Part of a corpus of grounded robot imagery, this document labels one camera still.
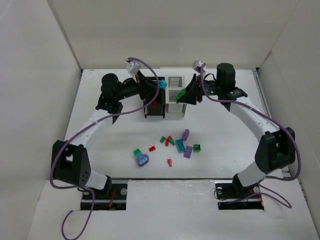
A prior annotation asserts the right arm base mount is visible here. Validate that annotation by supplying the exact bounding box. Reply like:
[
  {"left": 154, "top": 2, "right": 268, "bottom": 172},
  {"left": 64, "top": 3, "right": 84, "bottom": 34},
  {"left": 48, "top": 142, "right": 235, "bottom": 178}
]
[{"left": 214, "top": 182, "right": 265, "bottom": 210}]

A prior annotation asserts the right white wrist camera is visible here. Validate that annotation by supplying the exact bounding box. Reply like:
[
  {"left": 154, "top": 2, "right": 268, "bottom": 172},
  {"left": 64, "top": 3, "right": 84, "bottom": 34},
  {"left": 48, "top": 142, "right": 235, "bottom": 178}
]
[{"left": 192, "top": 60, "right": 206, "bottom": 73}]

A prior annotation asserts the green lego square brick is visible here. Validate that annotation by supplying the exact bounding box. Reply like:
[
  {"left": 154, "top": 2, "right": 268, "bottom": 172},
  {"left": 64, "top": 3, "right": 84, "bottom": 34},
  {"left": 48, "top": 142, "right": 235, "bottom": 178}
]
[{"left": 193, "top": 144, "right": 201, "bottom": 152}]

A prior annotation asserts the red lego brick left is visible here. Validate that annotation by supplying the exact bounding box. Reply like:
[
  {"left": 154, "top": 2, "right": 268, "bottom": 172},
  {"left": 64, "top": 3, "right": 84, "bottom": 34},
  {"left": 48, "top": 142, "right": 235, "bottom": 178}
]
[{"left": 149, "top": 146, "right": 156, "bottom": 152}]

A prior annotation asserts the teal lego plate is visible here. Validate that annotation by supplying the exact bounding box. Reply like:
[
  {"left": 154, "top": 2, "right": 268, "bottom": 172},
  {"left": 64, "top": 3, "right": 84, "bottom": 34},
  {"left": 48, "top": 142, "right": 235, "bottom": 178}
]
[{"left": 175, "top": 139, "right": 186, "bottom": 153}]

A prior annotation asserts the red lego slope lower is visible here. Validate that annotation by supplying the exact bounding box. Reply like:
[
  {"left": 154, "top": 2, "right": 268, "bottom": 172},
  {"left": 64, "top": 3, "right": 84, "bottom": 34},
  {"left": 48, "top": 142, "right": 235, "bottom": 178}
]
[{"left": 167, "top": 158, "right": 173, "bottom": 167}]

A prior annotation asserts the purple lego rounded upper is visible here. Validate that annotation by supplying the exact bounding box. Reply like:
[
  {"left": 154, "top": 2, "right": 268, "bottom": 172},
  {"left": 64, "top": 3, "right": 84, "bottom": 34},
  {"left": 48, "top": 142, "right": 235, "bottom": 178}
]
[{"left": 181, "top": 129, "right": 190, "bottom": 142}]

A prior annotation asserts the red lego piece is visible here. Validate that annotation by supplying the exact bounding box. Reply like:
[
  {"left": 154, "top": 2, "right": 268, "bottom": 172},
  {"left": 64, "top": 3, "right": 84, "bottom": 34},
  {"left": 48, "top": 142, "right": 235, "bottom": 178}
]
[{"left": 149, "top": 101, "right": 162, "bottom": 115}]

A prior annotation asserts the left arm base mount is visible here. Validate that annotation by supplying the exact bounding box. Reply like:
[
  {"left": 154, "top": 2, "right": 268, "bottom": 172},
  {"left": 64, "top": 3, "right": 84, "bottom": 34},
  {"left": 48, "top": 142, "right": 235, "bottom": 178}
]
[{"left": 77, "top": 178, "right": 128, "bottom": 211}]

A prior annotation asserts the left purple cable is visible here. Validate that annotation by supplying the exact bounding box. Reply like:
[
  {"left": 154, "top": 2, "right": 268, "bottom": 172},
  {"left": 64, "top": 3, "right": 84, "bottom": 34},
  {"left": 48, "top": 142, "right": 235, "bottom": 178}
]
[{"left": 49, "top": 57, "right": 161, "bottom": 240}]

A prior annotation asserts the white slotted container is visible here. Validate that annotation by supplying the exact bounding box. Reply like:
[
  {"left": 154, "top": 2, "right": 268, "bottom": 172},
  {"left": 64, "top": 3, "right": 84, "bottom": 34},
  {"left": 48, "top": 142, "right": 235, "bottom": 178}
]
[{"left": 165, "top": 75, "right": 187, "bottom": 118}]

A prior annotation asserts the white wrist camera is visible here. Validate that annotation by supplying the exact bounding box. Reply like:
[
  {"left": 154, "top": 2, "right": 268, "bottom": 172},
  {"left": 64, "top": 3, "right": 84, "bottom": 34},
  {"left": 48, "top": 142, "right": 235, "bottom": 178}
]
[
  {"left": 192, "top": 60, "right": 206, "bottom": 73},
  {"left": 126, "top": 58, "right": 141, "bottom": 76}
]

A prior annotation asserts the black slotted container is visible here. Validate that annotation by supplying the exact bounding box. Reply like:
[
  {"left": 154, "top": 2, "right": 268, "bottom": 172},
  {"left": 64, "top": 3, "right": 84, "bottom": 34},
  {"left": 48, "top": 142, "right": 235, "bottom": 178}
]
[{"left": 143, "top": 76, "right": 166, "bottom": 118}]

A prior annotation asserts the green lego brick stack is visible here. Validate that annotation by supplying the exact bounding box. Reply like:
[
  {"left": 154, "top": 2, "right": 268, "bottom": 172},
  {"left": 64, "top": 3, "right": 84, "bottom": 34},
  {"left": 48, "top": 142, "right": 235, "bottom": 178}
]
[{"left": 175, "top": 88, "right": 186, "bottom": 104}]

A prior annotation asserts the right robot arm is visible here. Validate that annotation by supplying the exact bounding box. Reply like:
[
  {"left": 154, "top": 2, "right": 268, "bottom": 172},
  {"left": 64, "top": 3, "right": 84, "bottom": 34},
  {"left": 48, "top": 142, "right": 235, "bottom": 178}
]
[{"left": 176, "top": 60, "right": 298, "bottom": 189}]

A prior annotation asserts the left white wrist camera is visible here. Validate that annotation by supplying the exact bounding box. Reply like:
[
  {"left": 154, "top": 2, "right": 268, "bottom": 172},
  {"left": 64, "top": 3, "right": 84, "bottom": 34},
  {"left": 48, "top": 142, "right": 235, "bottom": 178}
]
[{"left": 126, "top": 58, "right": 141, "bottom": 76}]

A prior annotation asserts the purple lego brick lower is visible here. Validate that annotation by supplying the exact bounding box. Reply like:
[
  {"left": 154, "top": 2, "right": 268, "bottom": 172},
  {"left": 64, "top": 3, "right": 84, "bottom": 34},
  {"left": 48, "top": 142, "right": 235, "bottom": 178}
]
[{"left": 183, "top": 145, "right": 193, "bottom": 159}]

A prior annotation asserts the green lego small centre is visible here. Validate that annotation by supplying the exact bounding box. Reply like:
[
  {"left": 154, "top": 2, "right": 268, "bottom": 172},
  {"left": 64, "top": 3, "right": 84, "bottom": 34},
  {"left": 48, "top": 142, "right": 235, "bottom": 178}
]
[{"left": 160, "top": 136, "right": 166, "bottom": 143}]

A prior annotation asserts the red lego centre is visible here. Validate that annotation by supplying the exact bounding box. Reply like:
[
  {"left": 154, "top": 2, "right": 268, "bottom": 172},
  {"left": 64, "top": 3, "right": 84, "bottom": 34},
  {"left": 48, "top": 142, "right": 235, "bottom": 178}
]
[{"left": 165, "top": 136, "right": 172, "bottom": 147}]

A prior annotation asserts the purple flower lego piece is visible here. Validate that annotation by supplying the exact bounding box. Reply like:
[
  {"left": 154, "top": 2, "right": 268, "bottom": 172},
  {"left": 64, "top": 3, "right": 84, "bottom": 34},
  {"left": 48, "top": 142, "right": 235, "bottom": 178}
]
[{"left": 136, "top": 154, "right": 150, "bottom": 167}]

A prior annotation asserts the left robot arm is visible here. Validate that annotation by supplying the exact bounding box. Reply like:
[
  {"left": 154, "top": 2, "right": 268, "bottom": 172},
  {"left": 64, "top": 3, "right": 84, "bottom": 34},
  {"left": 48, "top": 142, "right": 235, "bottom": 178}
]
[{"left": 49, "top": 71, "right": 167, "bottom": 191}]

